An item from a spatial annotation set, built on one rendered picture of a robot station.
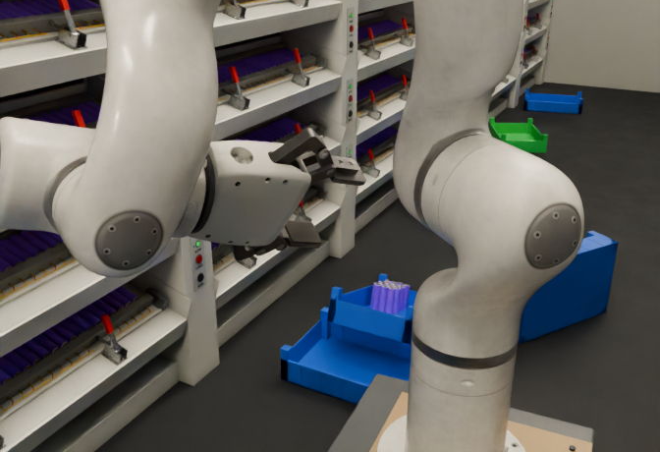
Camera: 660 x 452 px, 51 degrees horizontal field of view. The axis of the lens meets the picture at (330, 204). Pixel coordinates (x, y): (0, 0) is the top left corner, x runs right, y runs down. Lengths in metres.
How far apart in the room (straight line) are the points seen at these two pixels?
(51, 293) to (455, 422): 0.69
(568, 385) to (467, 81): 1.06
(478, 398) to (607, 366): 0.94
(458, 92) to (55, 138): 0.36
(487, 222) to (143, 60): 0.33
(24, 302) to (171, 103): 0.76
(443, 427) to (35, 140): 0.53
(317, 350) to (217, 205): 1.06
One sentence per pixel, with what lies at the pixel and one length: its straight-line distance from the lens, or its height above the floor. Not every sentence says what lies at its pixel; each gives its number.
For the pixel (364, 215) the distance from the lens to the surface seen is 2.27.
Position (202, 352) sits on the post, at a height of 0.06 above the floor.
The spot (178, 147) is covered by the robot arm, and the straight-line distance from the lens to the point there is 0.47.
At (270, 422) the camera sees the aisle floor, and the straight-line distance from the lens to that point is 1.45.
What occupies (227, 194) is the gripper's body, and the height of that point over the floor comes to 0.70.
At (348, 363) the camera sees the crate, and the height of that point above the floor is 0.00.
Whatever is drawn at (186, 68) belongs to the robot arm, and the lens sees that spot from 0.49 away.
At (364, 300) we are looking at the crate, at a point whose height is 0.05.
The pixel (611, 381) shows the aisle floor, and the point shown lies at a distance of 1.66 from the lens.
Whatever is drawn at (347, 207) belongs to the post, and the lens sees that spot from 2.03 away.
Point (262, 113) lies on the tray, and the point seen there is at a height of 0.53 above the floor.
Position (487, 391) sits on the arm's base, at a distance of 0.80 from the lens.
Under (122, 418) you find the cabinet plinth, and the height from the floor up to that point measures 0.02.
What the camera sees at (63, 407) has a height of 0.17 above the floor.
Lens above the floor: 0.92
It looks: 22 degrees down
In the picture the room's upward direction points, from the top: straight up
